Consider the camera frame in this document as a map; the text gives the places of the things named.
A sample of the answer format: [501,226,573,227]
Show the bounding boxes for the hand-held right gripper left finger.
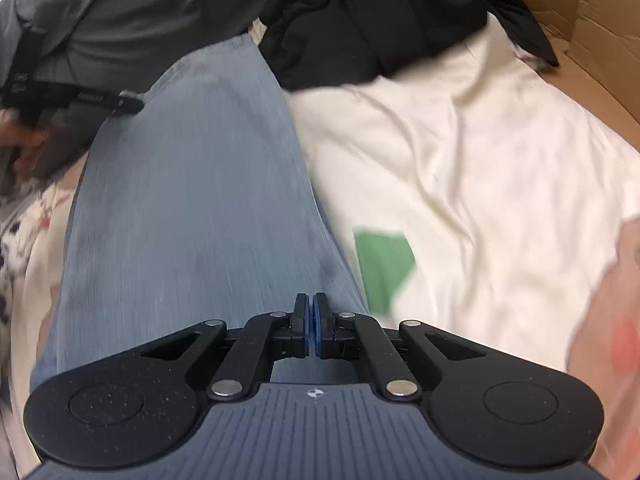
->
[140,292,311,403]

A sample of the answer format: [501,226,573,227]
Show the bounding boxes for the person's left hand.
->
[0,109,50,182]

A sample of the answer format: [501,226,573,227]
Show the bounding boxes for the blue denim pants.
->
[29,34,372,397]

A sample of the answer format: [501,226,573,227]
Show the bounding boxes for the black garment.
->
[256,0,562,95]

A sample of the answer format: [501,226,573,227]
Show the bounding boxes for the white fluffy spotted blanket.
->
[0,207,36,343]

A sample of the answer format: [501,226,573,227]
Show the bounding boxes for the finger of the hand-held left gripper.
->
[71,89,147,117]

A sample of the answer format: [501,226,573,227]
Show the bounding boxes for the large cardboard box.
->
[500,0,640,127]

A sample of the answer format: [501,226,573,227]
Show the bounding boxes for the cream printed bed sheet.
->
[0,12,640,480]

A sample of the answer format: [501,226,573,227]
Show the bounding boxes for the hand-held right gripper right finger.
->
[312,292,487,403]

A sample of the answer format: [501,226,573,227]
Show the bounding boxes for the dark grey jacket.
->
[0,0,323,196]

